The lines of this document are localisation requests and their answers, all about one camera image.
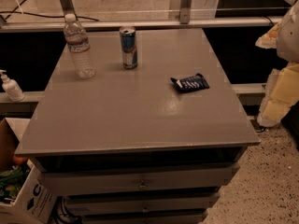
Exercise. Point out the grey drawer cabinet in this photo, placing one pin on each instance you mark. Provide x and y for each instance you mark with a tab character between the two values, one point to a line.
125	147

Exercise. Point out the blue silver energy drink can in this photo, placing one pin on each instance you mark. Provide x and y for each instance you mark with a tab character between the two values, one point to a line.
128	47

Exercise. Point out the dark blue rxbar wrapper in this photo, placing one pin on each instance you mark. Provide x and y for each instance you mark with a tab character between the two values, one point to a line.
189	84

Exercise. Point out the white cardboard box with items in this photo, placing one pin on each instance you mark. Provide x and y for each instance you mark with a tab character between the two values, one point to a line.
23	200

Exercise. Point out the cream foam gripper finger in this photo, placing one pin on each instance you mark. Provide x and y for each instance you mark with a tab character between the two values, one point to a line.
281	93
269	39

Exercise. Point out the metal frame rail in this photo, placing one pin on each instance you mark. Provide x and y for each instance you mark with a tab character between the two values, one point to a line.
112	14

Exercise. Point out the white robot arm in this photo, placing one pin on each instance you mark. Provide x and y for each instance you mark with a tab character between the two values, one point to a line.
288	36

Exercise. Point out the white pump sanitizer bottle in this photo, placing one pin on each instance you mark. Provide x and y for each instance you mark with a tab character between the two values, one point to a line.
11	87

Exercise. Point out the clear plastic water bottle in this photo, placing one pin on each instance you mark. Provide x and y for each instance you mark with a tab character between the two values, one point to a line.
79	46

